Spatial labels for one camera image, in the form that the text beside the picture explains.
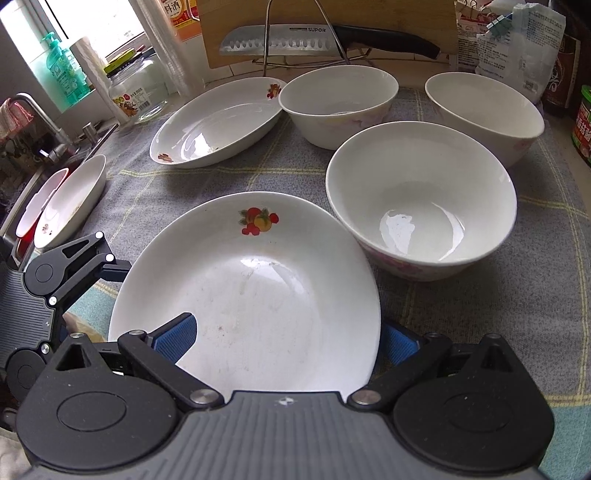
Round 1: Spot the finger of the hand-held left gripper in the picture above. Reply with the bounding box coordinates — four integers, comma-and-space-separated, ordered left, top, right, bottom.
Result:
48, 233, 132, 315

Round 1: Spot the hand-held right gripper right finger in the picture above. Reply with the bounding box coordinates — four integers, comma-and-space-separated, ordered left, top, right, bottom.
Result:
348, 322, 525, 411

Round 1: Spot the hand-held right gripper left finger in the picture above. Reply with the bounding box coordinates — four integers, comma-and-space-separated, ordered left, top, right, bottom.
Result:
55, 313, 225, 411

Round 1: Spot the white floral bowl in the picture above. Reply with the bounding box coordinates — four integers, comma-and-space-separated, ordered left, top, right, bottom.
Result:
325, 121, 518, 282
278, 65, 399, 151
425, 72, 546, 169

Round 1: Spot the glass jar with black lid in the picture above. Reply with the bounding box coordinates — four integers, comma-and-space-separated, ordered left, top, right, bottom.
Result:
104, 58, 168, 124

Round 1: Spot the pink cloth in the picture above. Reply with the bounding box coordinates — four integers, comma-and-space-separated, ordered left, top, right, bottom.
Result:
0, 97, 35, 139

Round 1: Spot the steel faucet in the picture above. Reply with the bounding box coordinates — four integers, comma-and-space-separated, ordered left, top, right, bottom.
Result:
0, 92, 70, 162

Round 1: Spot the grey plaid mat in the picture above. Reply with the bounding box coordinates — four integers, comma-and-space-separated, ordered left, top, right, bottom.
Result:
65, 85, 591, 467

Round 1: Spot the white plastic bag roll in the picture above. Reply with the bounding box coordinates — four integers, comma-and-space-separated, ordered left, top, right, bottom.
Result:
69, 37, 132, 126

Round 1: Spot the green soap pump bottle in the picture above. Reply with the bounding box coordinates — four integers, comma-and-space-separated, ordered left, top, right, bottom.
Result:
39, 33, 90, 112

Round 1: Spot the stack of clear plastic cups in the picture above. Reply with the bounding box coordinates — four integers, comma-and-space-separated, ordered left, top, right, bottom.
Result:
131, 0, 204, 95

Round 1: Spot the orange cooking wine bottle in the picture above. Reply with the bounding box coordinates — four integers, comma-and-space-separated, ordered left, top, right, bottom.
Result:
161, 0, 199, 42

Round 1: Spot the green lid sauce jar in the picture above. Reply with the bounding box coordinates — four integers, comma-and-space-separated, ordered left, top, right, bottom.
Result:
571, 85, 591, 167

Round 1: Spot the white printed packet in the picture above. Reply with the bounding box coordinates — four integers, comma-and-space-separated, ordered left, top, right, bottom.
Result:
475, 4, 568, 104

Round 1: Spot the red and white bag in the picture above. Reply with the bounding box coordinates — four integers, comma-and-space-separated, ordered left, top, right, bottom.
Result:
455, 0, 497, 70

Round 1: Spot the bamboo cutting board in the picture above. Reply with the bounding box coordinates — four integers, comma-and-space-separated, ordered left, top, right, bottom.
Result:
198, 0, 459, 70

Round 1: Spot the green clip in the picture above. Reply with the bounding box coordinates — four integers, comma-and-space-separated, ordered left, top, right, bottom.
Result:
485, 14, 509, 38

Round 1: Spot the steel wire rack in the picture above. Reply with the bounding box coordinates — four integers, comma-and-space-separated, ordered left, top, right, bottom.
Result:
250, 0, 372, 77

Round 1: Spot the kitchen knife with black handle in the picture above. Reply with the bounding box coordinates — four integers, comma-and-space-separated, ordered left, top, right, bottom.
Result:
219, 24, 441, 60

